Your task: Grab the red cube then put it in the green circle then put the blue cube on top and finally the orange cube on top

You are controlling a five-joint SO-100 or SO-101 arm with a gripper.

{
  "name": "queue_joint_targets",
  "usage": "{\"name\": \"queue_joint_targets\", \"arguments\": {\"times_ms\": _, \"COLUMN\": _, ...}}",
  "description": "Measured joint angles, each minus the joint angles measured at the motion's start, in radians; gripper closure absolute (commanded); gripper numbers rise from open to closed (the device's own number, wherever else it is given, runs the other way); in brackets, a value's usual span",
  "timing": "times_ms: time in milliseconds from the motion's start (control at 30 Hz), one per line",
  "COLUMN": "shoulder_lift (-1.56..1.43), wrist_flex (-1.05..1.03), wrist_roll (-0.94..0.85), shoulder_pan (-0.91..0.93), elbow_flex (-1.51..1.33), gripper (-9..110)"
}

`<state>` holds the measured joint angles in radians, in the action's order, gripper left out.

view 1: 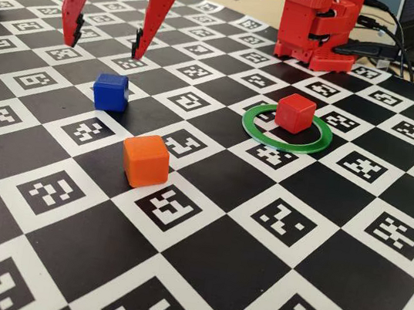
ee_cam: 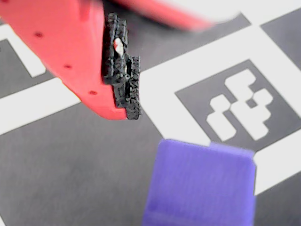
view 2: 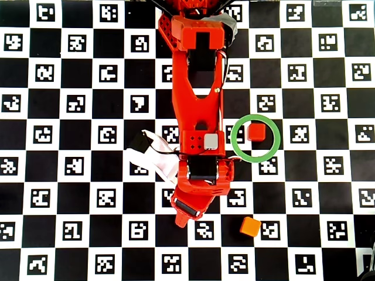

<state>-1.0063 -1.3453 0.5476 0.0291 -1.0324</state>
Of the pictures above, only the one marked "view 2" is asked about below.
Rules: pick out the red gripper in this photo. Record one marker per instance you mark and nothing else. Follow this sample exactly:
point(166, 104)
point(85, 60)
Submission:
point(186, 207)

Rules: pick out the orange cube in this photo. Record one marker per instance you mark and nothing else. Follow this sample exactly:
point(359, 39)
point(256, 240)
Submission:
point(250, 226)

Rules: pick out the red cube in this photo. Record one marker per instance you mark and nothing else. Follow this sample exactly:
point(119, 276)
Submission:
point(257, 132)

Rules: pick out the red robot arm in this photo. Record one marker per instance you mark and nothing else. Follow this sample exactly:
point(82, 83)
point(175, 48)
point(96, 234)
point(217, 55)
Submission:
point(181, 102)

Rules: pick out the black white marker board mat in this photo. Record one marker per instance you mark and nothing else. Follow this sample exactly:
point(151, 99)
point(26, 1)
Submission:
point(88, 175)

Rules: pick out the grey tape wad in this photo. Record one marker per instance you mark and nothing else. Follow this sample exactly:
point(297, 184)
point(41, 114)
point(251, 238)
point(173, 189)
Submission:
point(230, 24)

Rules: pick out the grey tape strip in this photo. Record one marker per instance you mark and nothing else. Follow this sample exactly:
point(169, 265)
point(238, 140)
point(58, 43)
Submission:
point(326, 2)

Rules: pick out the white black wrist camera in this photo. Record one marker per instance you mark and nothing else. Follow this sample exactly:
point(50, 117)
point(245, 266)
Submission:
point(164, 167)

